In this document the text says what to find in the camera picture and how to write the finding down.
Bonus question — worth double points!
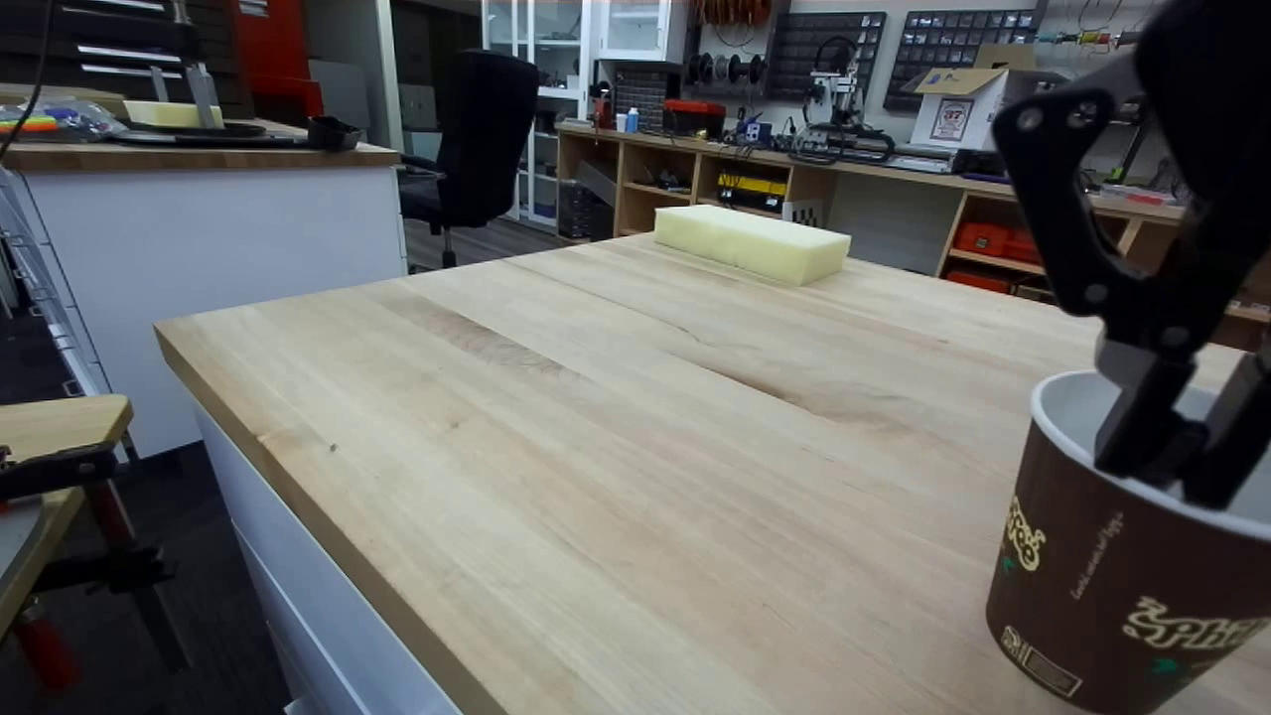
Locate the white counter with wooden top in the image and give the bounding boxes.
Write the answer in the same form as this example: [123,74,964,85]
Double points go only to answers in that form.
[0,119,412,462]

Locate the wooden workbench shelving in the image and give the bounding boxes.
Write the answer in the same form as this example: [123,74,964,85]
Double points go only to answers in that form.
[551,115,1271,352]

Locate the yellow black tool case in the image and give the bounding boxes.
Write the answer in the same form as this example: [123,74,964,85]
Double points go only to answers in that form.
[711,166,796,219]

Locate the white cardboard box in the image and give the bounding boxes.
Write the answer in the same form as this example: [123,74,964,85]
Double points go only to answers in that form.
[908,44,1055,158]

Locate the black office chair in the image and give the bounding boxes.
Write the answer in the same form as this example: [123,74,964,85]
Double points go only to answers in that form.
[396,48,545,270]

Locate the red cabinet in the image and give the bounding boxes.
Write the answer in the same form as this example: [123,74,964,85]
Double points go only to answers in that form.
[236,0,327,129]

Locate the pale yellow foam block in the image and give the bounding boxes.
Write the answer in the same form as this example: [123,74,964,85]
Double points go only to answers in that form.
[650,203,855,291]

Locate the red black toolbox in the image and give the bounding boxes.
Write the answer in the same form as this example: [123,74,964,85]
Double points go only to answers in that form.
[661,94,732,139]

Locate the white table base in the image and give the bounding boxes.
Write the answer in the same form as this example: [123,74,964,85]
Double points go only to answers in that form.
[193,392,459,715]

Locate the black tool wall panel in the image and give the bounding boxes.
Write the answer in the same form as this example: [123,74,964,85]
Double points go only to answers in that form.
[882,8,1044,115]
[762,8,890,109]

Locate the black shelf rack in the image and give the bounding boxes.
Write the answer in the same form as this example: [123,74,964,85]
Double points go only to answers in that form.
[0,0,204,105]

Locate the brown paper cup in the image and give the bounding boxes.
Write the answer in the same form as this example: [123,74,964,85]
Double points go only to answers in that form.
[980,367,1271,715]

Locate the red storage bins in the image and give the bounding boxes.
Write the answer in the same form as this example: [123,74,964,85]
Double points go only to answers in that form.
[948,215,1064,287]

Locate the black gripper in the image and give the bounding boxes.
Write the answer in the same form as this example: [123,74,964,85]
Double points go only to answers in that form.
[993,0,1271,514]

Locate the beige flat box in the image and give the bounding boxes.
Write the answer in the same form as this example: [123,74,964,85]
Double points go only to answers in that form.
[119,94,226,136]

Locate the wooden sawhorse with clamps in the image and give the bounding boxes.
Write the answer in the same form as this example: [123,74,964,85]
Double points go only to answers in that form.
[0,388,191,701]

